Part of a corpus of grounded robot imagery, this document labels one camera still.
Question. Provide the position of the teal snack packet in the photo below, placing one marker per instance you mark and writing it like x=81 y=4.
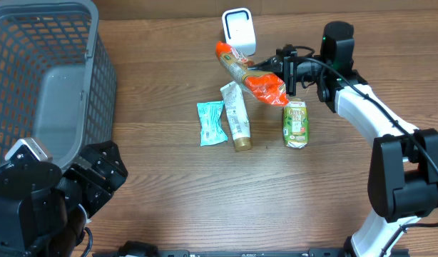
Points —
x=211 y=132

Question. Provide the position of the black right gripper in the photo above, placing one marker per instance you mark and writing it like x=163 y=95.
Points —
x=285 y=62

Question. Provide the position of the green tea carton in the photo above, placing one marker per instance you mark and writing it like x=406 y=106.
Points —
x=295 y=124

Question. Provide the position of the white cosmetic tube gold cap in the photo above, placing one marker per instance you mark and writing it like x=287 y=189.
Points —
x=237 y=116

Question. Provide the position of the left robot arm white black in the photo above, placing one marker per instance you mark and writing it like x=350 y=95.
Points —
x=43 y=209

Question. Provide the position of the orange spaghetti packet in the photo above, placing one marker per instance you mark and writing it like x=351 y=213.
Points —
x=265 y=86

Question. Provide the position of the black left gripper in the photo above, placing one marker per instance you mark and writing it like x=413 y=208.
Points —
x=111 y=179

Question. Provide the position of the grey plastic mesh basket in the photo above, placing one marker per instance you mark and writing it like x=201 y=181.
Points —
x=57 y=82

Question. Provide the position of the white barcode scanner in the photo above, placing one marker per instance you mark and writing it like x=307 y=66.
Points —
x=239 y=30

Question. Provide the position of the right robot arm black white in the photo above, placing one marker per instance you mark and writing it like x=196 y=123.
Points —
x=403 y=179

